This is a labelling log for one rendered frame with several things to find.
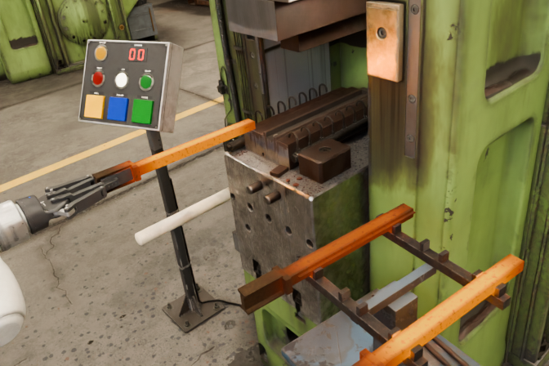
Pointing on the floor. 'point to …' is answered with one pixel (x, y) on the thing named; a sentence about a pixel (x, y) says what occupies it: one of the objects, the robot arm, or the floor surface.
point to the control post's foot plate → (188, 319)
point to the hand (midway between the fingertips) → (115, 177)
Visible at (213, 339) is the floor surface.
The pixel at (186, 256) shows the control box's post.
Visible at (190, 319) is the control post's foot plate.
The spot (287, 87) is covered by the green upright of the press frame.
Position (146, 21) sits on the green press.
